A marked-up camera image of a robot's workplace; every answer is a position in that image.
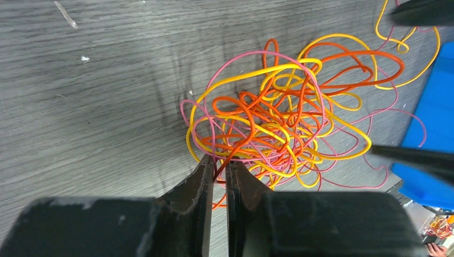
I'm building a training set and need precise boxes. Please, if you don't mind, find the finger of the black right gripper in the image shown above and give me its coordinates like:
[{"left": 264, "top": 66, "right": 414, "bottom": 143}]
[
  {"left": 370, "top": 145, "right": 453, "bottom": 183},
  {"left": 390, "top": 0, "right": 453, "bottom": 27}
]

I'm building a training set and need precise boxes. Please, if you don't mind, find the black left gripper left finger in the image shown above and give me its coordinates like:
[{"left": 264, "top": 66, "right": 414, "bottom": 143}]
[{"left": 1, "top": 155, "right": 214, "bottom": 256}]

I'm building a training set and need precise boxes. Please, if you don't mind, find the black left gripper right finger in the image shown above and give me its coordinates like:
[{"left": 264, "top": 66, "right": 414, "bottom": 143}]
[{"left": 225, "top": 162, "right": 427, "bottom": 256}]

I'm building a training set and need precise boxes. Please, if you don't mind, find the orange cable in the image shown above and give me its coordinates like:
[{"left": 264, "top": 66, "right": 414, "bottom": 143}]
[{"left": 198, "top": 38, "right": 405, "bottom": 210}]

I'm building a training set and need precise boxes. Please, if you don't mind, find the yellow cable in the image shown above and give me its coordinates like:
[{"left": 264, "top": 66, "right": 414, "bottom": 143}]
[{"left": 186, "top": 0, "right": 441, "bottom": 190}]

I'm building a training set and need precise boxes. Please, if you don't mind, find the blue three-compartment bin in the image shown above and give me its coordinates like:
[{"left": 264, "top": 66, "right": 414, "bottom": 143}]
[{"left": 391, "top": 42, "right": 453, "bottom": 209}]

